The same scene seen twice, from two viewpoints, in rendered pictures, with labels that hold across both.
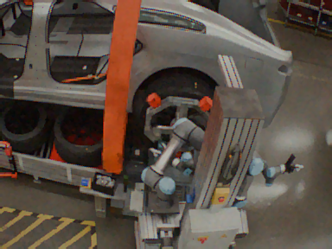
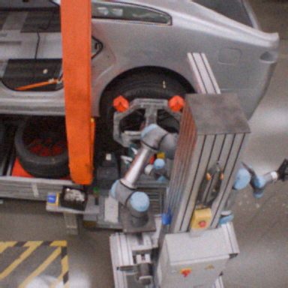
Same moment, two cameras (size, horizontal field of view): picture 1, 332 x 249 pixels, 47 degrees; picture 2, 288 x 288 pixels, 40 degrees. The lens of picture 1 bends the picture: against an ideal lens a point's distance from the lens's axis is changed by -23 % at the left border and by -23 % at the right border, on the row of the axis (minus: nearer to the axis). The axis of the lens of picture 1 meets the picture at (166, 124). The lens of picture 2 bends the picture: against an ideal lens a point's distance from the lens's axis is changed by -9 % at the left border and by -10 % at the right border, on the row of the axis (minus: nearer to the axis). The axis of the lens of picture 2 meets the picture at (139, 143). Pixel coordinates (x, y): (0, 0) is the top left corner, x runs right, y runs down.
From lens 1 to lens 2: 0.67 m
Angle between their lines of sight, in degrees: 5
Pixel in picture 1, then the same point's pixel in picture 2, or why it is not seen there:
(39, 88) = not seen: outside the picture
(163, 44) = (125, 43)
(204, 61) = (172, 58)
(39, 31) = not seen: outside the picture
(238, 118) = (216, 133)
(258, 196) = (244, 196)
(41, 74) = not seen: outside the picture
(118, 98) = (79, 108)
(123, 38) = (75, 40)
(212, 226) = (194, 256)
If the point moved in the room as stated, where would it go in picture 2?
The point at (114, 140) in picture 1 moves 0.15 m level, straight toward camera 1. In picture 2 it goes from (80, 151) to (80, 167)
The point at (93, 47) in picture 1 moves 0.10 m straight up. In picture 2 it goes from (53, 49) to (52, 40)
